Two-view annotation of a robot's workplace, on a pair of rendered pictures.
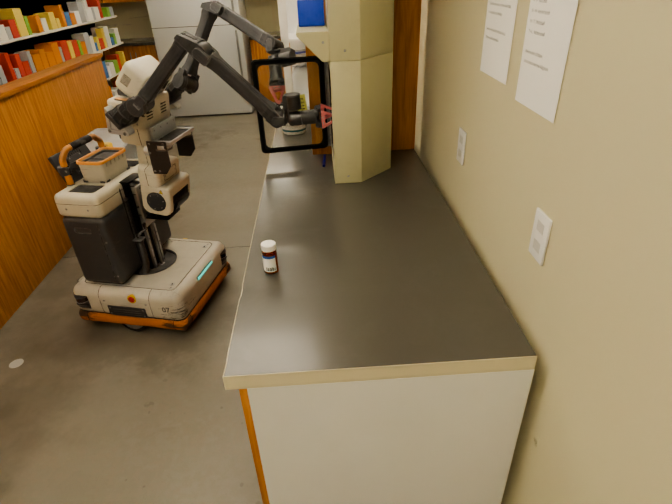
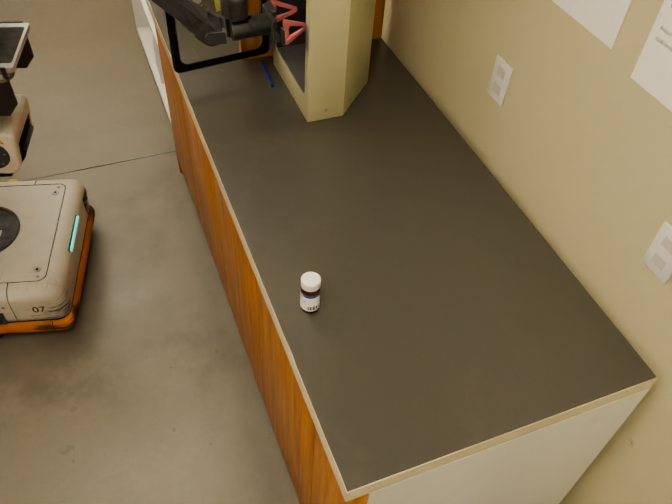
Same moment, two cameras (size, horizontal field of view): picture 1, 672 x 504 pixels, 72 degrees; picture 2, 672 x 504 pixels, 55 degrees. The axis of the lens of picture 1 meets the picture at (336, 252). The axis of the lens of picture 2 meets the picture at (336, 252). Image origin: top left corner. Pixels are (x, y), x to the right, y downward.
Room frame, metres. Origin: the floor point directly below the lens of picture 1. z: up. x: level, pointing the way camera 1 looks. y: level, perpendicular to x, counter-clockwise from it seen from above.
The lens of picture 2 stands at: (0.33, 0.49, 2.08)
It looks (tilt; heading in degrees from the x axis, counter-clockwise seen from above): 48 degrees down; 337
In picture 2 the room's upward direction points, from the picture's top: 4 degrees clockwise
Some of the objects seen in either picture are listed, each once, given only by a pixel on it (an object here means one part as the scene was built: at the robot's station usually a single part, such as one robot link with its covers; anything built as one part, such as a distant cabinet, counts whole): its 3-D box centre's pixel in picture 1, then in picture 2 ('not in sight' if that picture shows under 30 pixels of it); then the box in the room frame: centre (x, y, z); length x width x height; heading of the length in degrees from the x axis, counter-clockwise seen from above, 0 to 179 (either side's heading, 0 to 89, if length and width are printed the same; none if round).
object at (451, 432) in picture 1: (353, 282); (324, 237); (1.77, -0.08, 0.45); 2.05 x 0.67 x 0.90; 2
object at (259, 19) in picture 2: (310, 116); (261, 24); (1.93, 0.08, 1.18); 0.10 x 0.07 x 0.07; 1
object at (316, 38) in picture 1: (312, 41); not in sight; (1.94, 0.05, 1.46); 0.32 x 0.11 x 0.10; 2
